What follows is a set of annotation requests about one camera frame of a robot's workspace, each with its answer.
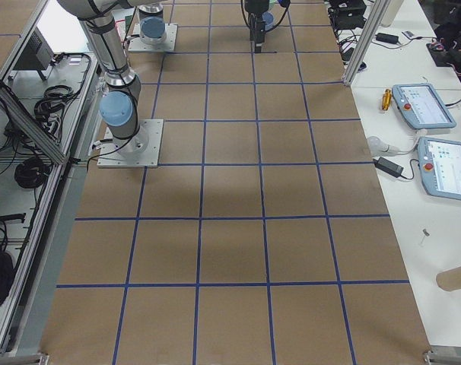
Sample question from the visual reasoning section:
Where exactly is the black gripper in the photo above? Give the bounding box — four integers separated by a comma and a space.
240, 0, 269, 53

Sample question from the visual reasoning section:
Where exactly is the blue bowl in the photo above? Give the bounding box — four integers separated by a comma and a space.
262, 11, 275, 32

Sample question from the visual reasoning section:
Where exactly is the brown paper table cover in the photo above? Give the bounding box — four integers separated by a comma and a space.
40, 1, 428, 364

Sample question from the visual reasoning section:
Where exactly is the far teach pendant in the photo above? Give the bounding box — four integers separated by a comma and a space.
392, 84, 456, 130

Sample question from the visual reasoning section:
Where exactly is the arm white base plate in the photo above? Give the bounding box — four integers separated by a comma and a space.
128, 23, 178, 52
97, 119, 164, 168

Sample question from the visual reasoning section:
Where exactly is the small black power brick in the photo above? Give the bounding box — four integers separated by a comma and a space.
374, 157, 403, 178

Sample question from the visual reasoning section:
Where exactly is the white light bulb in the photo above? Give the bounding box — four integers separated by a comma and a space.
367, 136, 402, 157

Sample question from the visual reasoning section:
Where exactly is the near teach pendant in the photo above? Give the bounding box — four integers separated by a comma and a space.
417, 137, 461, 201

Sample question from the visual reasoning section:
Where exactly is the aluminium frame post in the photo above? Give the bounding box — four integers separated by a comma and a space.
342, 0, 390, 86

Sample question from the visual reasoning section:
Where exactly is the teach pendant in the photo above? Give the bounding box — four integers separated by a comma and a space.
417, 137, 461, 201
392, 84, 456, 130

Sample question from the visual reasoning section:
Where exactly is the yellow cylindrical tool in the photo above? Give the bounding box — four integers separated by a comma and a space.
381, 88, 392, 111

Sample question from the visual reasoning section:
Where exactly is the cardboard tube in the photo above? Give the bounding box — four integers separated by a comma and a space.
436, 266, 461, 292

